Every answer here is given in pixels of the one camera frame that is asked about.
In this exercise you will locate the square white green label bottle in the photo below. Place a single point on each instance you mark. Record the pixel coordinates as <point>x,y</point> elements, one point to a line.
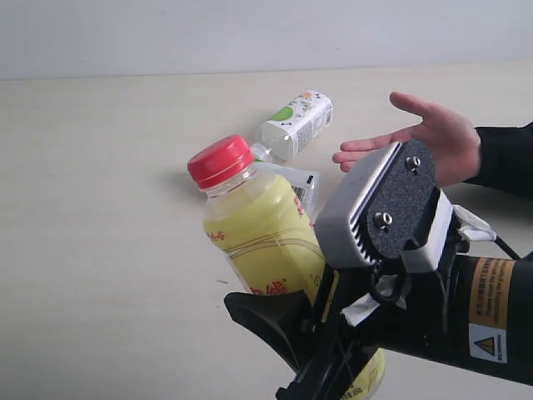
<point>289,130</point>

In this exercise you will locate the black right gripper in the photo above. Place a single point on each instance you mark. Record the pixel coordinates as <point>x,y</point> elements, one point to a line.
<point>382,306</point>

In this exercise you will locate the person's open hand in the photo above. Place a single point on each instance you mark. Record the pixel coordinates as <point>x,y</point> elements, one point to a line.
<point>454,143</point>

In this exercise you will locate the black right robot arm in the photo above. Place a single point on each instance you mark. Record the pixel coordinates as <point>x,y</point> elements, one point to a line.
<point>472,313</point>

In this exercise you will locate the yellow juice bottle red cap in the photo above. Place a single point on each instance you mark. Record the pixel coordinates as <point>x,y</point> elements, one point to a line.
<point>256,220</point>

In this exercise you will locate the green white label plastic bottle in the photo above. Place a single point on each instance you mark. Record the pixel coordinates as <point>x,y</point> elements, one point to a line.
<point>304,183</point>

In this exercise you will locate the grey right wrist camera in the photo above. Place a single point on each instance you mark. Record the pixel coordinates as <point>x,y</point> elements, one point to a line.
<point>387,207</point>

